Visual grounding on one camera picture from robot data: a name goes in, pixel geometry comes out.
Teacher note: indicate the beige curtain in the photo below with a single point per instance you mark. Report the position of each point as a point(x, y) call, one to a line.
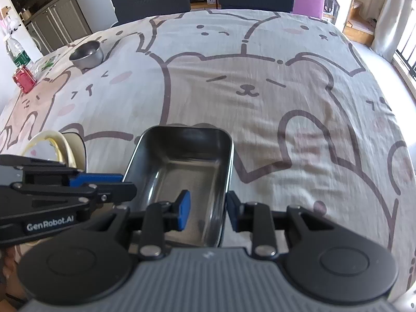
point(389, 26)

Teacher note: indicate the kitchen cabinet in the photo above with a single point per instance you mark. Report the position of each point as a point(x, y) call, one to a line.
point(57, 24)

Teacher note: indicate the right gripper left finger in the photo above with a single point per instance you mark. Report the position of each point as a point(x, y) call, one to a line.
point(160, 218)

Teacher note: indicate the rectangular steel tray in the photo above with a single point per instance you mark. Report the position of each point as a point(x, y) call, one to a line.
point(169, 159)

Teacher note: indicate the white yellow rimmed bowl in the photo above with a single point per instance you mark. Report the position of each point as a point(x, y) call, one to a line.
point(45, 147)

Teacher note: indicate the cartoon bear tablecloth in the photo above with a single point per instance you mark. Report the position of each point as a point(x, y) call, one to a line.
point(309, 121)

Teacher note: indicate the round steel bowl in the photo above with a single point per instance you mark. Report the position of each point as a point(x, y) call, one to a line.
point(87, 56)

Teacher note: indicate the red soda can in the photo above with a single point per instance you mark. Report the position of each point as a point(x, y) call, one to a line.
point(24, 79)

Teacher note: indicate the left hand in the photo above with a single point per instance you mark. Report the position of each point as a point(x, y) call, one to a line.
point(9, 270)

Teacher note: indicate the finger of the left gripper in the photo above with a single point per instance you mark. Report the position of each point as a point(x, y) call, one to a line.
point(94, 178)

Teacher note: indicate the clear plastic bottle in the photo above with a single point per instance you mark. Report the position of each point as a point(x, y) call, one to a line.
point(18, 55)

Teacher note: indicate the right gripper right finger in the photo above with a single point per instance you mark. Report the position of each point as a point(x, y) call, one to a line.
point(257, 219)

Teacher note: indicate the cream handled bowl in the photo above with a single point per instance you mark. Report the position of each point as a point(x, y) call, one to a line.
point(73, 148)

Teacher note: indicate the green snack packet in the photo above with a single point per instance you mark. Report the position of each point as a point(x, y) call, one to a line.
point(48, 63)

